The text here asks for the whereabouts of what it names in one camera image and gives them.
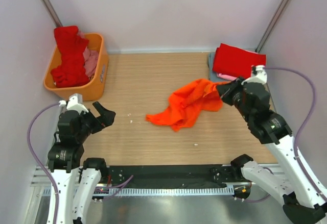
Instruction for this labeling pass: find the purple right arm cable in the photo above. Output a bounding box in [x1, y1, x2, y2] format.
[242, 66, 327, 203]

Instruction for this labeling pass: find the folded red t shirt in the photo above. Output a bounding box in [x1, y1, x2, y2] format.
[212, 43, 266, 78]

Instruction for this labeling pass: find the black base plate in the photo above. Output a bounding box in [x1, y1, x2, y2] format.
[108, 164, 248, 189]

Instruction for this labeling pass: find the folded pink t shirt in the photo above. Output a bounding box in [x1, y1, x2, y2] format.
[217, 73, 236, 81]

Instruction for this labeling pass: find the crumpled red t shirt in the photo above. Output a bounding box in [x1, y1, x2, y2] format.
[51, 26, 89, 88]

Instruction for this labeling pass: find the crumpled pink t shirt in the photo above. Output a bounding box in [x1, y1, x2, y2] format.
[76, 31, 99, 80]

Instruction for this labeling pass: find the folded grey t shirt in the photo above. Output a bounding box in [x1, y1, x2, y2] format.
[207, 52, 225, 82]

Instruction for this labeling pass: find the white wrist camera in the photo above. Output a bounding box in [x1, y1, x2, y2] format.
[59, 93, 89, 114]
[242, 65, 268, 85]

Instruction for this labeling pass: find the orange plastic basket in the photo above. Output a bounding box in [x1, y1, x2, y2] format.
[43, 33, 109, 101]

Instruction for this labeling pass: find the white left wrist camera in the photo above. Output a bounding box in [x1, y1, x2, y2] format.
[59, 93, 89, 114]

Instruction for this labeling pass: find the left corner aluminium post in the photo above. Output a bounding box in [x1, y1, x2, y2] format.
[41, 0, 63, 27]

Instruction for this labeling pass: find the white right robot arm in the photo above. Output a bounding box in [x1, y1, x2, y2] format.
[216, 79, 326, 223]

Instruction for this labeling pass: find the orange t shirt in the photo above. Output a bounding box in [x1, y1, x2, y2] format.
[145, 79, 227, 132]

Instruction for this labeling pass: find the corner aluminium post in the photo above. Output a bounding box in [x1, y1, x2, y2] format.
[255, 0, 291, 53]
[41, 0, 63, 27]

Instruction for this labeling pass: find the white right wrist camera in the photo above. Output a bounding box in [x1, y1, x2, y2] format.
[242, 65, 268, 85]

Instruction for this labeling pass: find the right corner aluminium post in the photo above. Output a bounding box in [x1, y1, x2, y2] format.
[255, 0, 291, 53]

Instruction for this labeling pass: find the white slotted cable duct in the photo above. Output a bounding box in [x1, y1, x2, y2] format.
[42, 186, 235, 197]

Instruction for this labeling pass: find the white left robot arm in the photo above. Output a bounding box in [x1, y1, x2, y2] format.
[48, 102, 116, 223]

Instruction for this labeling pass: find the aluminium frame rail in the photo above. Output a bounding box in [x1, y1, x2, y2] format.
[31, 166, 52, 187]

